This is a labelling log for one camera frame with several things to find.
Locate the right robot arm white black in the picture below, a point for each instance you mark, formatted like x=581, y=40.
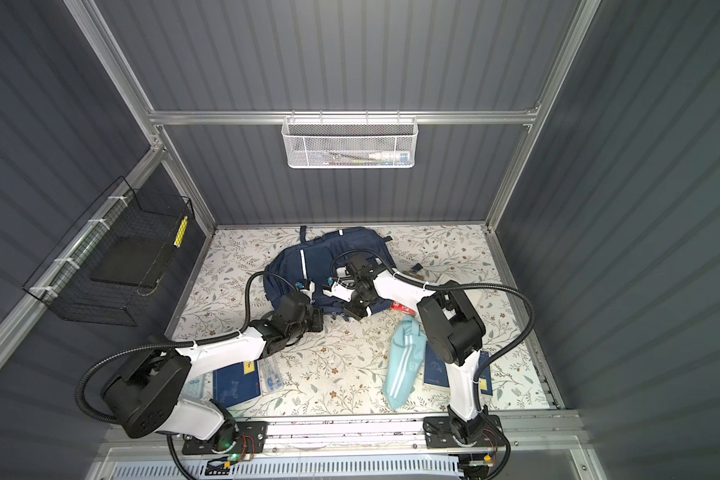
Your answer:
x=450, y=321

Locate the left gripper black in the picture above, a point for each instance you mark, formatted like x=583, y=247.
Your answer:
x=316, y=316

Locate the red card pack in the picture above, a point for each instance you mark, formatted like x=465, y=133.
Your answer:
x=402, y=308

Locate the aluminium front rail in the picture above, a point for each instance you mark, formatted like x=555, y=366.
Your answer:
x=368, y=434

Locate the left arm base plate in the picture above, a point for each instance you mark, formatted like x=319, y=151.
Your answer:
x=242, y=438

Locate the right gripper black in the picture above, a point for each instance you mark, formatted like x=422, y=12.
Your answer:
x=357, y=313

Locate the navy notebook yellow label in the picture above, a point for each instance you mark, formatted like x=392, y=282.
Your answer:
x=435, y=373
x=236, y=384

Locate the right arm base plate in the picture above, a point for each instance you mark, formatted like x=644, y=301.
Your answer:
x=484, y=431

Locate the black wire wall basket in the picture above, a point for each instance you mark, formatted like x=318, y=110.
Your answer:
x=110, y=270

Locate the clear plastic ruler set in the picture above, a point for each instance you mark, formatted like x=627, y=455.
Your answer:
x=270, y=378

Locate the navy blue student backpack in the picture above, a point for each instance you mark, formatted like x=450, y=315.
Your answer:
x=311, y=267

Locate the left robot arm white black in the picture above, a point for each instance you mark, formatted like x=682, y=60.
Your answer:
x=145, y=395

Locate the pens in white basket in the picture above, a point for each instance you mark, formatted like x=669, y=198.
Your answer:
x=400, y=158

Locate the light green calculator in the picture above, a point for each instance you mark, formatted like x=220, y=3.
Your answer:
x=195, y=388

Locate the light blue pencil pouch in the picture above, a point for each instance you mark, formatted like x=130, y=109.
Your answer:
x=406, y=356

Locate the white wire mesh basket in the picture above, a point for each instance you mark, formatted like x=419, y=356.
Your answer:
x=306, y=140

